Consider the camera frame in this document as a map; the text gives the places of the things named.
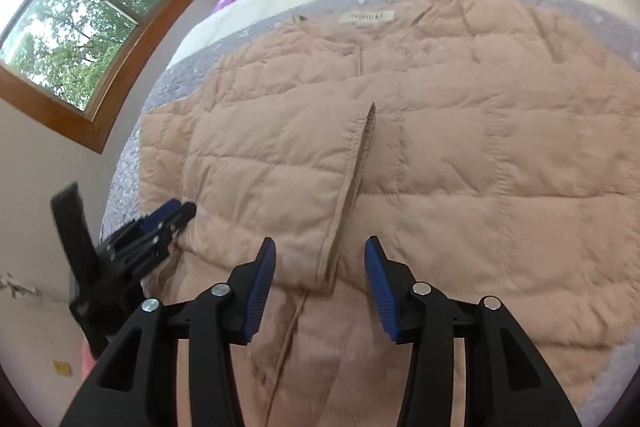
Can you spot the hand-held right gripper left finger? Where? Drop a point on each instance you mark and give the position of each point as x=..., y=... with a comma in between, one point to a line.
x=260, y=293

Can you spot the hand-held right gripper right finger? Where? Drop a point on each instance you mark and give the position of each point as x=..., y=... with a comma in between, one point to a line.
x=380, y=293

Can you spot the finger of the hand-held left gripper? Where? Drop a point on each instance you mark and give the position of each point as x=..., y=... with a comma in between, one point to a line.
x=157, y=216
x=172, y=227

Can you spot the tan quilted jacket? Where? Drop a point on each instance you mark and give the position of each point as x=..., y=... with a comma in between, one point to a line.
x=450, y=167

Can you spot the small yellow floor scrap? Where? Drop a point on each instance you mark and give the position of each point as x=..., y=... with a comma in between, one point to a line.
x=62, y=368

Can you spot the grey quilted leaf-print bedspread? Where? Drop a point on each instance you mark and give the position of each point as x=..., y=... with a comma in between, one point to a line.
x=165, y=82

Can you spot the large wooden-framed window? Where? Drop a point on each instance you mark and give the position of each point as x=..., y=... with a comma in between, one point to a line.
x=85, y=7

